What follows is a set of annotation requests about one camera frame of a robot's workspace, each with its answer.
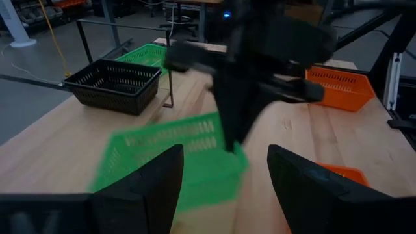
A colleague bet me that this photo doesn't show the yellow hanging cable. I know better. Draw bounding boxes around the yellow hanging cable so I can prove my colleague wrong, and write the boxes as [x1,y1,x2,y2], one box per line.
[38,0,73,79]

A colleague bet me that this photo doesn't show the storage shelf with bins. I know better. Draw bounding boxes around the storage shelf with bins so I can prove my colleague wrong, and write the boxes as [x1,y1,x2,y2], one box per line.
[11,0,90,26]

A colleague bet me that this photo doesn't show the black office chair base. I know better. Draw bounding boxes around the black office chair base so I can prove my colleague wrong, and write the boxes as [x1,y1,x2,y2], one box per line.
[159,14,200,38]

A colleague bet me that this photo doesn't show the grey desk leg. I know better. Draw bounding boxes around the grey desk leg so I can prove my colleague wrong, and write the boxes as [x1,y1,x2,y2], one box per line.
[100,0,134,59]

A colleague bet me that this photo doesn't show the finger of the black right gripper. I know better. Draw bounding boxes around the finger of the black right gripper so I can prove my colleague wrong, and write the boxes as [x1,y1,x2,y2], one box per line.
[213,79,237,153]
[233,86,263,152]

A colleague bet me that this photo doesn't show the white pillar base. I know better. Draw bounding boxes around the white pillar base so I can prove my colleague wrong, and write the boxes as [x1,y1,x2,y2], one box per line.
[0,0,38,49]

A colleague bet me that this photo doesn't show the orange plastic slotted basket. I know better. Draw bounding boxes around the orange plastic slotted basket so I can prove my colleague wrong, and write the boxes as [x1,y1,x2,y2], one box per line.
[315,161,371,189]
[305,65,377,113]

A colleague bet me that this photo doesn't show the black metal wood-board shelf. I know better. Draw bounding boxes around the black metal wood-board shelf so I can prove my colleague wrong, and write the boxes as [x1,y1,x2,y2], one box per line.
[63,18,228,126]

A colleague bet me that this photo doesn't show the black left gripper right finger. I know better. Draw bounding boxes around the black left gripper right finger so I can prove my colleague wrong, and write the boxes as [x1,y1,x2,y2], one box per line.
[266,144,394,234]

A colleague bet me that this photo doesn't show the green plastic slotted basket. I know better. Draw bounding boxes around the green plastic slotted basket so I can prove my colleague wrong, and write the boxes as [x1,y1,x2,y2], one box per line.
[86,111,250,224]
[115,43,169,76]

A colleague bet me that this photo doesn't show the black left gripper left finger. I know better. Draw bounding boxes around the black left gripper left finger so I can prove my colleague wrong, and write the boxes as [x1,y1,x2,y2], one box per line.
[90,144,185,234]

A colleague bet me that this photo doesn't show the black plastic slotted basket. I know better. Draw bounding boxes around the black plastic slotted basket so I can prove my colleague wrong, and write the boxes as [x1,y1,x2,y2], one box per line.
[62,58,163,116]

